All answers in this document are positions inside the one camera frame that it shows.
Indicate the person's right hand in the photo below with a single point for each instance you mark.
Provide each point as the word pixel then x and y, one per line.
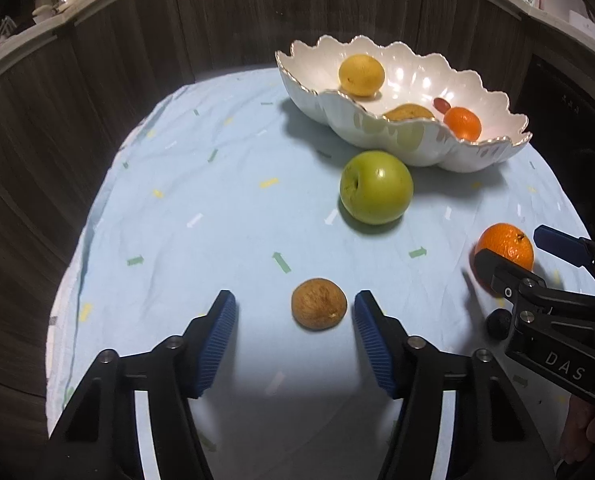
pixel 585 430

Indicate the golden brown pear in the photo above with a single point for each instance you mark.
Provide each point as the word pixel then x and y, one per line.
pixel 410 112

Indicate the small red fruit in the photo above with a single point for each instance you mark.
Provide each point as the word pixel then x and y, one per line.
pixel 442 105

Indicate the dark wood kitchen cabinet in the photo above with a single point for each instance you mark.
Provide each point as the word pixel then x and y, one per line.
pixel 227 20

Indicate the black built-in appliance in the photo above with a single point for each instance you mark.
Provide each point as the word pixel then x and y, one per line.
pixel 567 110

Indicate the small dark plum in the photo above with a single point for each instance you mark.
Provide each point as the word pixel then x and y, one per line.
pixel 497 322

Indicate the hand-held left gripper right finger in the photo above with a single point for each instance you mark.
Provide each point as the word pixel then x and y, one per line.
pixel 375 345

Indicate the small mandarin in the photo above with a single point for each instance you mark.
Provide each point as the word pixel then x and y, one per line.
pixel 463 122

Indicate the white cup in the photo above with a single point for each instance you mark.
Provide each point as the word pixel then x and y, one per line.
pixel 43 10

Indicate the white scalloped bowl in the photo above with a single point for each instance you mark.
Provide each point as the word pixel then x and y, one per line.
pixel 412 77

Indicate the green apple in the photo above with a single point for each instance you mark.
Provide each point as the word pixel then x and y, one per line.
pixel 377 187

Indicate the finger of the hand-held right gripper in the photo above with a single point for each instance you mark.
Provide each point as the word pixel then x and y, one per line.
pixel 560 243
pixel 495 270

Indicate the large orange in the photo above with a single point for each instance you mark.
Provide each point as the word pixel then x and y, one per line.
pixel 510 247

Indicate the light blue patterned tablecloth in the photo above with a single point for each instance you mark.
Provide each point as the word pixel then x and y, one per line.
pixel 202 185

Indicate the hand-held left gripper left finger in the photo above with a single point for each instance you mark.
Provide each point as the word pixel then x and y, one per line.
pixel 217 345

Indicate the yellow lemon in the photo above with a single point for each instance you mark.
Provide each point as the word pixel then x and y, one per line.
pixel 361 75

